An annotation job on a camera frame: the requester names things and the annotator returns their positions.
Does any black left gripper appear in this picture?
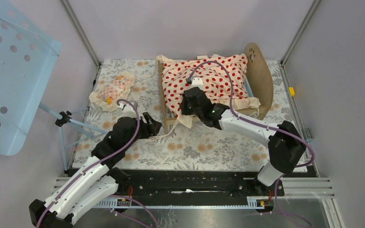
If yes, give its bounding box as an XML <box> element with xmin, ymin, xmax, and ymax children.
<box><xmin>124</xmin><ymin>112</ymin><xmax>162</xmax><ymax>150</ymax></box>

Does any red strawberry print duvet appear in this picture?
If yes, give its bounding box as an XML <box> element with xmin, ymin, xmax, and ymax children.
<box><xmin>156</xmin><ymin>54</ymin><xmax>261</xmax><ymax>128</ymax></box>

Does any checkered ruffled pillow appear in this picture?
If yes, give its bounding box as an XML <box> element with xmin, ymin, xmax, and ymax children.
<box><xmin>89</xmin><ymin>71</ymin><xmax>136</xmax><ymax>112</ymax></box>

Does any wooden pet bed frame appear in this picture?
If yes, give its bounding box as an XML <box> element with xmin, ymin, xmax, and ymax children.
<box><xmin>157</xmin><ymin>42</ymin><xmax>274</xmax><ymax>133</ymax></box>

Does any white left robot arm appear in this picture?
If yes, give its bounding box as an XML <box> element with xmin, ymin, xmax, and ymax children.
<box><xmin>29</xmin><ymin>102</ymin><xmax>162</xmax><ymax>228</ymax></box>

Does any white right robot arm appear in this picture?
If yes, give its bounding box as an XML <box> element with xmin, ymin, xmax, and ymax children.
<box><xmin>180</xmin><ymin>78</ymin><xmax>307</xmax><ymax>196</ymax></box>

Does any floral table mat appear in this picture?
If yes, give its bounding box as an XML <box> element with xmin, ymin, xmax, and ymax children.
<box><xmin>71</xmin><ymin>59</ymin><xmax>295</xmax><ymax>172</ymax></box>

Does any blue striped mattress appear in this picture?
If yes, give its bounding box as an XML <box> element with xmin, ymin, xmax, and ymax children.
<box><xmin>245</xmin><ymin>78</ymin><xmax>254</xmax><ymax>97</ymax></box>

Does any yellow clip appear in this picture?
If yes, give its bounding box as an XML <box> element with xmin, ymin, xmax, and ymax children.
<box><xmin>289</xmin><ymin>87</ymin><xmax>296</xmax><ymax>97</ymax></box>

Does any blue perforated music stand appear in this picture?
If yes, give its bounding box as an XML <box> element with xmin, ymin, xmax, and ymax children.
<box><xmin>0</xmin><ymin>0</ymin><xmax>98</xmax><ymax>157</ymax></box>

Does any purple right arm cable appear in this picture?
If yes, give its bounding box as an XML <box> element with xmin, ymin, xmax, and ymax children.
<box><xmin>185</xmin><ymin>60</ymin><xmax>316</xmax><ymax>228</ymax></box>

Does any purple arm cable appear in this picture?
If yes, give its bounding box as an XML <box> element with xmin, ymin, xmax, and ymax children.
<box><xmin>185</xmin><ymin>60</ymin><xmax>316</xmax><ymax>228</ymax></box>
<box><xmin>35</xmin><ymin>98</ymin><xmax>160</xmax><ymax>228</ymax></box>

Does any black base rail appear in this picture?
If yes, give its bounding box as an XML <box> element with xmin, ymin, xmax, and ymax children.
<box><xmin>109</xmin><ymin>168</ymin><xmax>274</xmax><ymax>207</ymax></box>

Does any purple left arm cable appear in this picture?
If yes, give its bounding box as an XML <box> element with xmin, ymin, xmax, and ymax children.
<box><xmin>35</xmin><ymin>98</ymin><xmax>160</xmax><ymax>228</ymax></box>

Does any grey cable duct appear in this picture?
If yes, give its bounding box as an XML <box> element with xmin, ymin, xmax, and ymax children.
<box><xmin>93</xmin><ymin>197</ymin><xmax>265</xmax><ymax>209</ymax></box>

